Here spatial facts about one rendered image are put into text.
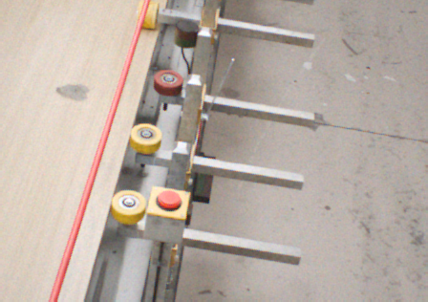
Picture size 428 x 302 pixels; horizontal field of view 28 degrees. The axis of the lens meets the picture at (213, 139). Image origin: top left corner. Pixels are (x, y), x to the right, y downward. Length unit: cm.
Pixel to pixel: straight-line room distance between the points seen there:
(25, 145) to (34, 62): 35
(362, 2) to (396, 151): 126
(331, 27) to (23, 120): 259
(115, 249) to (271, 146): 150
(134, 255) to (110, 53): 58
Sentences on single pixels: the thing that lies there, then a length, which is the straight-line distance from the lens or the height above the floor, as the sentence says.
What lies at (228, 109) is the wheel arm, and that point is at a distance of 235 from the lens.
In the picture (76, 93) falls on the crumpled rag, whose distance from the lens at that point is 223.
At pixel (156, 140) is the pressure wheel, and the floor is 91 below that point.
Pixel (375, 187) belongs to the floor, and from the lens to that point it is 354.
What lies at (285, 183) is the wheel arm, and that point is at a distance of 217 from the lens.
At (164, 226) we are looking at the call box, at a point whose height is 119.
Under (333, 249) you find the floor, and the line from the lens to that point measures 323.
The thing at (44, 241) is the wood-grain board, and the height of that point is 90.
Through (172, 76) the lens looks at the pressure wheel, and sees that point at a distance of 234.
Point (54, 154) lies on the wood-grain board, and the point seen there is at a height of 90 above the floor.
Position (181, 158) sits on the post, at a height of 111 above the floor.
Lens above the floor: 227
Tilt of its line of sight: 40 degrees down
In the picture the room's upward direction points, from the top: 10 degrees clockwise
